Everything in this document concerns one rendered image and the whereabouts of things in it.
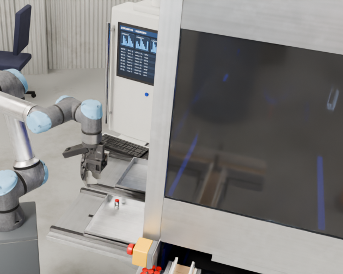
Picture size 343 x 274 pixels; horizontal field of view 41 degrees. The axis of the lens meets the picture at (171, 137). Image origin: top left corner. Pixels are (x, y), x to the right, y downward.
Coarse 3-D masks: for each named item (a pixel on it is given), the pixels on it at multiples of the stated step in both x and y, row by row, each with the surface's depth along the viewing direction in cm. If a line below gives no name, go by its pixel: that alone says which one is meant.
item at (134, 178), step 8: (136, 160) 236; (144, 160) 234; (128, 168) 229; (136, 168) 233; (144, 168) 233; (120, 176) 219; (128, 176) 226; (136, 176) 226; (144, 176) 227; (120, 184) 219; (128, 184) 220; (136, 184) 220; (144, 184) 221; (144, 192) 211
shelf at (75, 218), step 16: (112, 160) 237; (112, 176) 225; (80, 192) 211; (112, 192) 213; (80, 208) 201; (96, 208) 202; (64, 224) 191; (80, 224) 192; (64, 240) 183; (80, 240) 184; (112, 256) 180; (128, 256) 179
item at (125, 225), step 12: (108, 204) 205; (120, 204) 206; (132, 204) 205; (144, 204) 203; (96, 216) 196; (108, 216) 198; (120, 216) 198; (132, 216) 199; (96, 228) 190; (108, 228) 191; (120, 228) 192; (132, 228) 192; (120, 240) 182; (132, 240) 186
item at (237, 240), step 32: (192, 0) 125; (224, 0) 123; (256, 0) 121; (288, 0) 119; (320, 0) 117; (224, 32) 127; (256, 32) 125; (288, 32) 123; (320, 32) 120; (192, 224) 160; (224, 224) 157; (256, 224) 153; (224, 256) 163; (256, 256) 159; (288, 256) 156; (320, 256) 152
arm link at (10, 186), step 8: (0, 176) 193; (8, 176) 193; (16, 176) 194; (0, 184) 189; (8, 184) 190; (16, 184) 194; (24, 184) 197; (0, 192) 189; (8, 192) 191; (16, 192) 194; (24, 192) 199; (0, 200) 191; (8, 200) 192; (16, 200) 196; (0, 208) 193; (8, 208) 194
